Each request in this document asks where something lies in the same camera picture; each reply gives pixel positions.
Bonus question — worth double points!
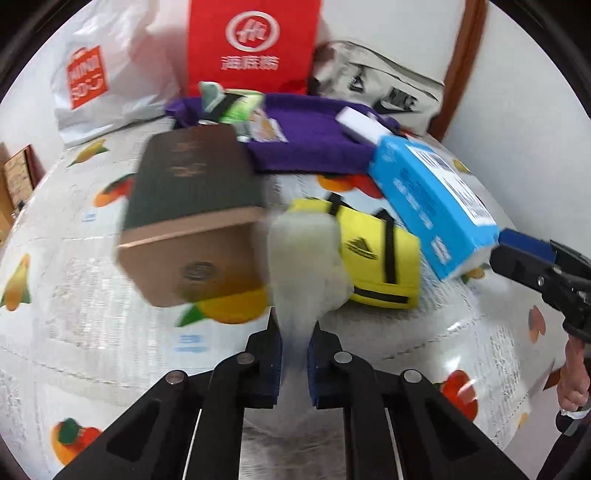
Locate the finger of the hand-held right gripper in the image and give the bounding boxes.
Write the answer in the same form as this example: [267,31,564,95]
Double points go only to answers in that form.
[488,244,557,292]
[498,228,557,261]

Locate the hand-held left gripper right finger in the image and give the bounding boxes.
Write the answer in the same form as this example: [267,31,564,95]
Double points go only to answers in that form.
[308,323,529,480]

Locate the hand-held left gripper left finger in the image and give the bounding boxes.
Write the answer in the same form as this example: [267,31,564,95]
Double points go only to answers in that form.
[53,318,283,480]

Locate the person's right hand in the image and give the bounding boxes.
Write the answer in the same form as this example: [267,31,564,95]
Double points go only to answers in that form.
[556,339,591,412]

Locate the blue cardboard box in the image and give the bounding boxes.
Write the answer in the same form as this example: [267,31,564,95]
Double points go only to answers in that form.
[368,136,500,282]

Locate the dark green tin box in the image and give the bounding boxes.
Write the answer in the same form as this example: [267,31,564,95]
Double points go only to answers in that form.
[115,124,269,308]

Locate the white sponge block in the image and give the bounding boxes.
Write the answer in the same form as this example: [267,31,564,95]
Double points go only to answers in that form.
[335,106,394,145]

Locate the beige sports bag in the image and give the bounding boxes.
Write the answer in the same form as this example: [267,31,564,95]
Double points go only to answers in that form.
[308,41,446,138]

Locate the purple towel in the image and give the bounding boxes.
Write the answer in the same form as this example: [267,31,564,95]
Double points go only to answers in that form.
[165,92,402,177]

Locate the fruit print wipe packet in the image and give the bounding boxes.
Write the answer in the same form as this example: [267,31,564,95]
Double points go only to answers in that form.
[248,113,288,144]

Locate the light green tissue pack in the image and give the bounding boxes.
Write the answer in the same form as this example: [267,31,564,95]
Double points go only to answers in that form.
[221,90,265,130]

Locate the grey-green cloth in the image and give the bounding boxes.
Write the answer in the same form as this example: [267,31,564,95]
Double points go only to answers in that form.
[198,82,228,126]

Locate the brown printed board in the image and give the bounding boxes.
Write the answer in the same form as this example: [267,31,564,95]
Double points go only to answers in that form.
[3,144,38,209]

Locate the red paper bag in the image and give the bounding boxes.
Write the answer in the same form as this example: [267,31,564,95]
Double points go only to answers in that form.
[187,0,322,96]

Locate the white plastic shopping bag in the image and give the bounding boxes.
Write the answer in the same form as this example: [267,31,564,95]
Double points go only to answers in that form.
[52,0,182,145]

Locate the yellow pouch with black straps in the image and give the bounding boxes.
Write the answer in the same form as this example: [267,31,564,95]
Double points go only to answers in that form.
[285,196,422,310]

